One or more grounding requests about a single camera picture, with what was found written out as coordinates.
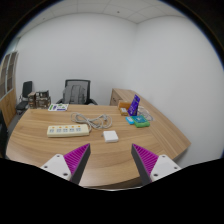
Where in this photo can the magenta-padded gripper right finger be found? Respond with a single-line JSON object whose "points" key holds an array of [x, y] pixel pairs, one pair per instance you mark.
{"points": [[160, 167]]}

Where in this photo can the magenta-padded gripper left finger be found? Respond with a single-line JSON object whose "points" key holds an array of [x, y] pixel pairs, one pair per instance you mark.
{"points": [[59, 166]]}

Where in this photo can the white charger block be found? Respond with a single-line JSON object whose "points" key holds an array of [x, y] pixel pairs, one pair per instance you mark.
{"points": [[110, 136]]}

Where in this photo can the cream power strip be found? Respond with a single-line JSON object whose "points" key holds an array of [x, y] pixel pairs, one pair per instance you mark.
{"points": [[68, 130]]}

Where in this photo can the green box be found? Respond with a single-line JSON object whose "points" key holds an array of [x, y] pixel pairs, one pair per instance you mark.
{"points": [[140, 122]]}

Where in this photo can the clear plastic bag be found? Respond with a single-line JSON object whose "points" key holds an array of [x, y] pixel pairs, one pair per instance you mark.
{"points": [[147, 114]]}

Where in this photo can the small blue box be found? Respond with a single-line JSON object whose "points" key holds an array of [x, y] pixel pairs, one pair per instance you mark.
{"points": [[130, 120]]}

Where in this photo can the green and purple leaflet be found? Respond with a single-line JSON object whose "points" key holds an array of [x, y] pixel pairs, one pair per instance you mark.
{"points": [[58, 107]]}

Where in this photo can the black leather armchair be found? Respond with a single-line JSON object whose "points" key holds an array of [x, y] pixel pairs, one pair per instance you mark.
{"points": [[2, 133]]}

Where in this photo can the small tan box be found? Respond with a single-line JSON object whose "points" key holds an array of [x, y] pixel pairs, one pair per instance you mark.
{"points": [[124, 111]]}

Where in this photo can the purple upright package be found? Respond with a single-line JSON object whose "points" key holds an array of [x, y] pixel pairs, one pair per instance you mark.
{"points": [[134, 106]]}

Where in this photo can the small dark cardboard box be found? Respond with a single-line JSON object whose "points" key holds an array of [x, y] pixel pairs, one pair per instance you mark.
{"points": [[31, 100]]}

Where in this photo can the orange box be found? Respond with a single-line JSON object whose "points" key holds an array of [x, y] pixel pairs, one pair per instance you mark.
{"points": [[124, 105]]}

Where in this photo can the grey backpack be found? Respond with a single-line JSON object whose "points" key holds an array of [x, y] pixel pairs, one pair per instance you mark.
{"points": [[74, 94]]}

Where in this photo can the wooden glass-door cabinet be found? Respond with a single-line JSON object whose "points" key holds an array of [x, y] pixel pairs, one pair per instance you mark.
{"points": [[8, 106]]}

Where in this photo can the low wooden side cabinet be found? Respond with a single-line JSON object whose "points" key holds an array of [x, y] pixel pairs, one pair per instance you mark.
{"points": [[120, 95]]}

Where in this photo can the small black chair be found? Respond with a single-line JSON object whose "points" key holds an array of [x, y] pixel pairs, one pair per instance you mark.
{"points": [[26, 90]]}

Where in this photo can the black mesh office chair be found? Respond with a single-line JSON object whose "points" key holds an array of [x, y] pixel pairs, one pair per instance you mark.
{"points": [[87, 85]]}

